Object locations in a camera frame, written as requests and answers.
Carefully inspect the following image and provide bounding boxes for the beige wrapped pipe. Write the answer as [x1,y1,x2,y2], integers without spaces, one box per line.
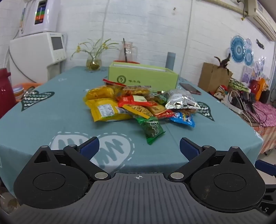
[203,0,248,16]

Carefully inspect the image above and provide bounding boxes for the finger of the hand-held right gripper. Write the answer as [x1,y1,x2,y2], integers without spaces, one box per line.
[255,160,276,176]

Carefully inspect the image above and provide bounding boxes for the orange plastic basin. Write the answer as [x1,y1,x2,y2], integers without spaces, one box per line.
[12,82,42,100]

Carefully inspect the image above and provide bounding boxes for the white appliance with screen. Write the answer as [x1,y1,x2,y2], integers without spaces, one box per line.
[9,32,67,83]

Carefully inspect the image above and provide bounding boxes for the dark smartphone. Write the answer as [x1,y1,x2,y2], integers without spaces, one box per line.
[179,82,202,95]

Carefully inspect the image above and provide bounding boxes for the pile of mixed snack packets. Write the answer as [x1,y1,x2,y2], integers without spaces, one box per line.
[84,79,208,145]

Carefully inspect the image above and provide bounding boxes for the brown cardboard box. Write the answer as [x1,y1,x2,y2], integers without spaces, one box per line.
[198,62,233,93]

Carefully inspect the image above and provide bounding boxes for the black stirring stick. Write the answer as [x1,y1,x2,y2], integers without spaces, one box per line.
[122,38,128,62]

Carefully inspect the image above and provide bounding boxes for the green cardboard box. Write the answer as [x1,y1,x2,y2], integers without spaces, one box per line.
[108,61,179,90]

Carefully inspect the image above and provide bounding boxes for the clear glass pitcher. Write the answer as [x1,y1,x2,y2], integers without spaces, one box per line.
[119,41,138,63]

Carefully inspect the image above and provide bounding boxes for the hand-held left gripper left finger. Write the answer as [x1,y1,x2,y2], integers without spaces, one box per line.
[30,136,111,180]

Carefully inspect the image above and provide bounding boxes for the white power strip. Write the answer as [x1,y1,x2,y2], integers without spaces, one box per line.
[223,101,245,115]

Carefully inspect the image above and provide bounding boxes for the pink floral cloth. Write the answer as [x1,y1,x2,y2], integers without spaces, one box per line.
[251,101,276,154]

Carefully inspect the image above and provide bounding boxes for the blue paper fan decorations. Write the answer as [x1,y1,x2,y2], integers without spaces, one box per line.
[229,35,254,66]

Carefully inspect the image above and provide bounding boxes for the dark dried plant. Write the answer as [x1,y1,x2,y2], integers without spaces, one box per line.
[214,52,232,70]

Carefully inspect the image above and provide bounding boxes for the glass vase with yellow flowers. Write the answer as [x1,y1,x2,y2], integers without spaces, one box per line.
[71,38,119,71]

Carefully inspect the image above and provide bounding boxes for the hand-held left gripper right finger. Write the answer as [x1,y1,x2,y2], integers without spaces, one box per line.
[168,137,250,182]

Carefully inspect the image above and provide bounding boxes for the red thermos jug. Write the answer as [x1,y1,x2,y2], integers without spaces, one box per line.
[0,68,16,118]

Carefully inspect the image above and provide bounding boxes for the white wall cable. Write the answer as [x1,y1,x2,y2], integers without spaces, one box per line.
[102,0,109,42]

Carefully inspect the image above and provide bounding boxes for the white wall water purifier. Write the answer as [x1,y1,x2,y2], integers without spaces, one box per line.
[20,0,61,36]

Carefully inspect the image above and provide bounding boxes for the grey cylindrical bottle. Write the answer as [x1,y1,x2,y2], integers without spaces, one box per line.
[167,52,176,70]

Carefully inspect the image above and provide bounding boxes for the white air conditioner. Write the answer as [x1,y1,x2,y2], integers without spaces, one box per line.
[246,0,276,42]

